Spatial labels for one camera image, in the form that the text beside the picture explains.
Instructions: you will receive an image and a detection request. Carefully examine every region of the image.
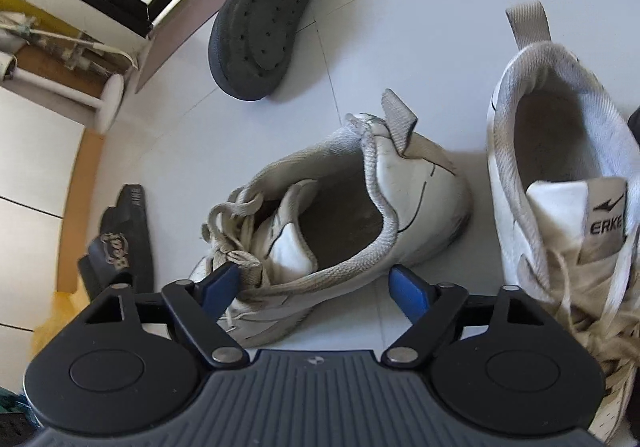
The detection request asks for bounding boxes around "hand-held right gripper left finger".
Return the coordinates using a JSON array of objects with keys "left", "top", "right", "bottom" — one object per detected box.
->
[{"left": 82, "top": 261, "right": 251, "bottom": 369}]

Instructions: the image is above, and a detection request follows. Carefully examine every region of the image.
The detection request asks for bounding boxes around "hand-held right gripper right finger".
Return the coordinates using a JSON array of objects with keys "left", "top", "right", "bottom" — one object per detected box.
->
[{"left": 382, "top": 264, "right": 553, "bottom": 369}]

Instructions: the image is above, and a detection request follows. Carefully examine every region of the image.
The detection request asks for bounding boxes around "black textured clog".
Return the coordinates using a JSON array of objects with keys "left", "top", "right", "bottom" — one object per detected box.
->
[{"left": 207, "top": 0, "right": 317, "bottom": 102}]

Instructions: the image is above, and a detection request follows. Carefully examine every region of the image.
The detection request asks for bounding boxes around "white leather sneaker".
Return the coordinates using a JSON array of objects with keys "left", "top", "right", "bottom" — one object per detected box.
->
[
  {"left": 190, "top": 89, "right": 473, "bottom": 348},
  {"left": 485, "top": 1, "right": 640, "bottom": 445}
]

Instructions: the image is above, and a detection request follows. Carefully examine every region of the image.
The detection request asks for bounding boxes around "white standing fan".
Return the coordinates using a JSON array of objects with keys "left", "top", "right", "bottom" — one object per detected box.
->
[{"left": 0, "top": 52, "right": 126, "bottom": 135}]

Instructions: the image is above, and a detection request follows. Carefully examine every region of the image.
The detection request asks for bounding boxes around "cleaning mop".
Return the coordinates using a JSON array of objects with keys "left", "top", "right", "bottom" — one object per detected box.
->
[{"left": 0, "top": 9, "right": 138, "bottom": 72}]

